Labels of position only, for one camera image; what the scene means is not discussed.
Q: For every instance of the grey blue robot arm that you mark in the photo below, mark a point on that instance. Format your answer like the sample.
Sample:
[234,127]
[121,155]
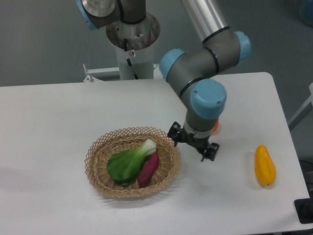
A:
[190,76]

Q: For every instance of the white frame at right edge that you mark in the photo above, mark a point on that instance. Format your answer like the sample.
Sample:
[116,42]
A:
[302,111]

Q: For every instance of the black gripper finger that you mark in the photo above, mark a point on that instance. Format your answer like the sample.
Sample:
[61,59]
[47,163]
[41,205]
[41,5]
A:
[210,151]
[175,133]

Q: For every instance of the white metal base frame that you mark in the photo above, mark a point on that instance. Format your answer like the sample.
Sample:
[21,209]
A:
[102,72]

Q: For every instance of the blue object top right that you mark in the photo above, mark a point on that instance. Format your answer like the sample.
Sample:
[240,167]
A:
[306,12]

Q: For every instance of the green bok choy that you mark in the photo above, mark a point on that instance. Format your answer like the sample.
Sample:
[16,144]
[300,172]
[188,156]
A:
[125,166]

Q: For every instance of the woven wicker basket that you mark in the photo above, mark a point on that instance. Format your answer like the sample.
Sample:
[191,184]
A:
[129,138]

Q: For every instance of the purple sweet potato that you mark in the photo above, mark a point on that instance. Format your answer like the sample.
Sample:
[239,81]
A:
[148,170]

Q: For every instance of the black box at table edge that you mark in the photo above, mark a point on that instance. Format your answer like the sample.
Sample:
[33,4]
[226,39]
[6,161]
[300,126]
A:
[304,209]

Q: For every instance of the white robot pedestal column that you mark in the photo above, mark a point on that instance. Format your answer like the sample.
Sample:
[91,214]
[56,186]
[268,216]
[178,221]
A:
[134,47]

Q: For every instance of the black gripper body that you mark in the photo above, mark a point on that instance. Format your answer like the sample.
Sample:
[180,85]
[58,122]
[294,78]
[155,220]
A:
[200,144]

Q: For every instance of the orange tangerine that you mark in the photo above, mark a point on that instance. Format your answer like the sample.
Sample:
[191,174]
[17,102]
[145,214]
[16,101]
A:
[216,126]

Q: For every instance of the yellow pepper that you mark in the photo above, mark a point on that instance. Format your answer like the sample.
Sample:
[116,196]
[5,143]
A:
[265,170]

